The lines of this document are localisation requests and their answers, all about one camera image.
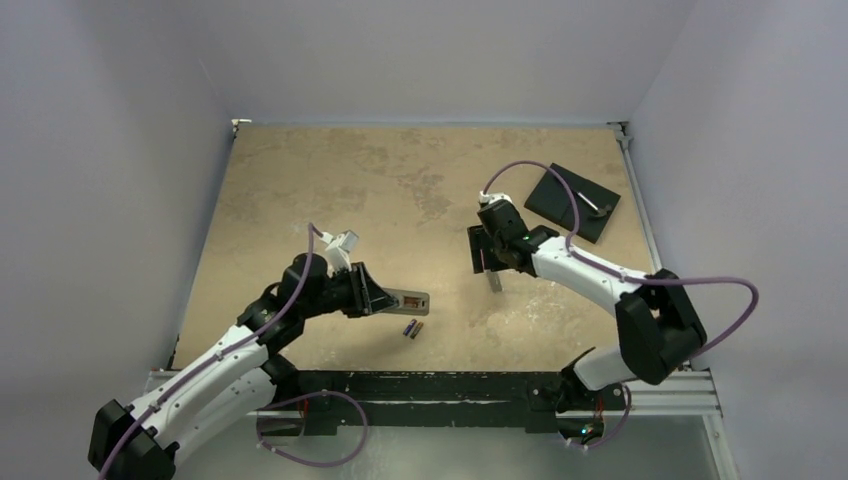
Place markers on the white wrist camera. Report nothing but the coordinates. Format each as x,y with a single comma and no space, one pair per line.
338,249
485,199

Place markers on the black metal tool on tray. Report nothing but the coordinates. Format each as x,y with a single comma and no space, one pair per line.
595,211

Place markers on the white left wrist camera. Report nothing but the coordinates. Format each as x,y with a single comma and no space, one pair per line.
338,249

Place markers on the black gold AAA battery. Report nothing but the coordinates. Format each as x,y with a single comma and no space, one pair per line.
416,330

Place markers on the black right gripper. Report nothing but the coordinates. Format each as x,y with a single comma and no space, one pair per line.
479,249

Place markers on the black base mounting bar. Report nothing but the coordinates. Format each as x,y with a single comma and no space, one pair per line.
424,397

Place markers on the purple AAA battery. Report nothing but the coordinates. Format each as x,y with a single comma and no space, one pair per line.
408,330

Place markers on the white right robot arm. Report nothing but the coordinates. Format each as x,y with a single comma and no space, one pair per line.
656,323

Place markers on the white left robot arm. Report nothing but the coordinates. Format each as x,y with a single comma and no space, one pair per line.
244,370

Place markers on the grey battery cover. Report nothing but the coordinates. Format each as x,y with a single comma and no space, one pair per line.
494,281

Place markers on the black flat tray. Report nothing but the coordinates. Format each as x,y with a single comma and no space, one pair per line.
552,202

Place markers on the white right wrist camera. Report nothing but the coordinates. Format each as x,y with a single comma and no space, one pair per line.
485,199

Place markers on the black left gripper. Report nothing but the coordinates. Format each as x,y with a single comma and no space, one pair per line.
366,295

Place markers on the aluminium frame rail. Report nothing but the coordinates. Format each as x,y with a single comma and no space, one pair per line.
625,141

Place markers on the white remote control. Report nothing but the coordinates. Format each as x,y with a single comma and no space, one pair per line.
411,303

